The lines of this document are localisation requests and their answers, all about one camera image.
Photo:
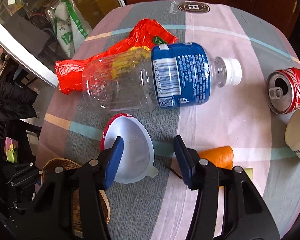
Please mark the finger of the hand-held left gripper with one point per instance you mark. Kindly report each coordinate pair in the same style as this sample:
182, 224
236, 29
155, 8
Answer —
25, 175
20, 201

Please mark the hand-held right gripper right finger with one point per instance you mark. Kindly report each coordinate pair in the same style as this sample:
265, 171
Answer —
183, 162

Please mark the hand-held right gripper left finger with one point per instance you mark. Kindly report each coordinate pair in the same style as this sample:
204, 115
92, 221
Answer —
113, 162

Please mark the red soda can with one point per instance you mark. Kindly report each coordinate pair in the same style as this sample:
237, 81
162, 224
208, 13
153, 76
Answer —
297, 87

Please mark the black hairpin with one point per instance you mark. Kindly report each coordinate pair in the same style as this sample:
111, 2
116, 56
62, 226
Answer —
175, 172

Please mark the coloured sticky notes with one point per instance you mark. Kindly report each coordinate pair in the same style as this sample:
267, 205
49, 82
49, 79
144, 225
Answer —
11, 152

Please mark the woven straw basket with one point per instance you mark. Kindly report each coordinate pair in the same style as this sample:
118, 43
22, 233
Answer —
50, 166

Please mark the orange peel piece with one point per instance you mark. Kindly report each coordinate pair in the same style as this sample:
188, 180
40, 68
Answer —
217, 156

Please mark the table with checked cloth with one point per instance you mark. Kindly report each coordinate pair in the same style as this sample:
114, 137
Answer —
215, 120

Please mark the pale green small piece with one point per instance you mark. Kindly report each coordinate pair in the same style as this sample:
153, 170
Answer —
249, 173

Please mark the black jacket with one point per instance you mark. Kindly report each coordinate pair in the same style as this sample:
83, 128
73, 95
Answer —
7, 100

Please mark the clear bottle with blue label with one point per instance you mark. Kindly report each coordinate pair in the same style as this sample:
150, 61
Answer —
185, 75

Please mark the red plastic bag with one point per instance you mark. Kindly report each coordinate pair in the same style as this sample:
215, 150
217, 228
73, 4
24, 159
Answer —
70, 72

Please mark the green and white plastic bag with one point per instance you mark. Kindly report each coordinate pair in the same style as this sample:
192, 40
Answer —
65, 30

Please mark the glass display cabinet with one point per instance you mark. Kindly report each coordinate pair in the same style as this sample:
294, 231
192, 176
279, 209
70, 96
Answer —
22, 25

